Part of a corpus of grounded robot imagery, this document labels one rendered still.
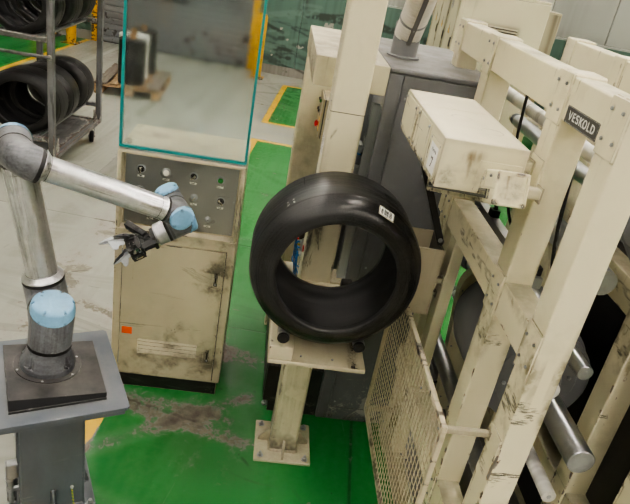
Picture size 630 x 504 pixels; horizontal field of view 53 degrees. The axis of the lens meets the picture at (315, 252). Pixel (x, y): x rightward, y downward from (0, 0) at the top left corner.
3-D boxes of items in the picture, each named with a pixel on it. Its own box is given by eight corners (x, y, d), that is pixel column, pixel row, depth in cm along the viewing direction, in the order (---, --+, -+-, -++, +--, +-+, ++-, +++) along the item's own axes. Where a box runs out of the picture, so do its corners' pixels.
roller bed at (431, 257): (385, 286, 279) (400, 225, 266) (418, 290, 281) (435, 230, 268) (391, 310, 261) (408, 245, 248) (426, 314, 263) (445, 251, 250)
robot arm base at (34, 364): (17, 380, 222) (19, 357, 218) (20, 348, 238) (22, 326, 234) (75, 379, 230) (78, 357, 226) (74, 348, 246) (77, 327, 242)
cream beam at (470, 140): (398, 128, 233) (407, 88, 227) (463, 138, 236) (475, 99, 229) (429, 187, 179) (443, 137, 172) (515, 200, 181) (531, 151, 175)
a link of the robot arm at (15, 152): (3, 140, 190) (201, 211, 228) (2, 127, 199) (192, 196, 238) (-11, 174, 192) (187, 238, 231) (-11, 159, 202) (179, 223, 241)
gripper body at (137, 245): (126, 253, 240) (156, 239, 242) (120, 236, 245) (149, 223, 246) (133, 263, 247) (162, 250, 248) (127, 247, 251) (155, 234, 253)
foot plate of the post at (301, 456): (255, 421, 320) (256, 415, 318) (308, 427, 323) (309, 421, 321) (252, 460, 296) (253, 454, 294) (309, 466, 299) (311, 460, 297)
